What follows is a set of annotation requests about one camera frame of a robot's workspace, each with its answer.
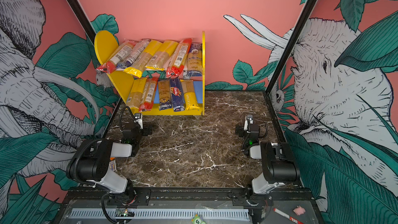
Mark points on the yellow Pastatime spaghetti bag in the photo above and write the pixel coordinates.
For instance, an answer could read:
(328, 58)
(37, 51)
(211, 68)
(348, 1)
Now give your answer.
(189, 95)

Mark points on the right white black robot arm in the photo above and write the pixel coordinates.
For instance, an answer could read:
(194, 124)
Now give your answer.
(278, 164)

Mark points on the red white marker pen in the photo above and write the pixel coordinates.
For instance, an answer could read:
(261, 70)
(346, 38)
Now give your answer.
(281, 213)

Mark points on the Ankara spaghetti bag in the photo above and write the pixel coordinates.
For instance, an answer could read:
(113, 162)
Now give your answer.
(194, 62)

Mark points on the pink eraser piece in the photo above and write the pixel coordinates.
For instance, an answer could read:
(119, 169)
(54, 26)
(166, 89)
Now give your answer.
(299, 210)

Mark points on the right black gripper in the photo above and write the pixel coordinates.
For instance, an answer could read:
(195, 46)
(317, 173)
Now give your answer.
(240, 128)

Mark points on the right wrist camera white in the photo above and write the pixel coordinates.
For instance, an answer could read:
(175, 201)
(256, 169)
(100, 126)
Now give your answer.
(248, 122)

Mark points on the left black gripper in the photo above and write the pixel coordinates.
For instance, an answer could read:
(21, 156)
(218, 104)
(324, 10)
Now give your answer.
(144, 131)

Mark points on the small colourful card box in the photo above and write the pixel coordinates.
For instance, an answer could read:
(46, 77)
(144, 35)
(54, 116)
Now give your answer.
(112, 165)

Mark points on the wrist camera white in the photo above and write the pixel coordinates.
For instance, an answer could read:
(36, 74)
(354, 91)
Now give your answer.
(248, 122)
(138, 119)

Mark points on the blue Barilla spaghetti box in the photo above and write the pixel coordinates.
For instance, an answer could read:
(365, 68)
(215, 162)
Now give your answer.
(177, 95)

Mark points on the blue yellow-ended spaghetti bag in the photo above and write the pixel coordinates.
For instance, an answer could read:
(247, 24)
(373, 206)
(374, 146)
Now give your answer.
(133, 55)

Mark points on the blue yellow crest spaghetti bag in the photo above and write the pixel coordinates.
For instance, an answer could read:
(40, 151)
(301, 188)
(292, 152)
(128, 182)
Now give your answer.
(164, 95)

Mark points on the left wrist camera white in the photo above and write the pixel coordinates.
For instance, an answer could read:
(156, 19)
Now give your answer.
(138, 119)

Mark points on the yellow shelf pink blue boards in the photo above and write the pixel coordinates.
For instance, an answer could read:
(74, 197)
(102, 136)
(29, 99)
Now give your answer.
(105, 44)

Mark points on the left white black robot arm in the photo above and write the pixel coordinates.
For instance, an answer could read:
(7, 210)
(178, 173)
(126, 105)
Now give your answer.
(90, 164)

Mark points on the red-ended labelled spaghetti bag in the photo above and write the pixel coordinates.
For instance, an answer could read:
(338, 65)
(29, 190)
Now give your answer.
(148, 95)

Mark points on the green white sticker tag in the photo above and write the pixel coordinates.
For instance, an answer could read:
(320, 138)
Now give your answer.
(198, 220)

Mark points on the yellow-topped spaghetti bag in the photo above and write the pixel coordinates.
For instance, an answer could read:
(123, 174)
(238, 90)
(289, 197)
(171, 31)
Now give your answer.
(136, 93)
(138, 67)
(162, 55)

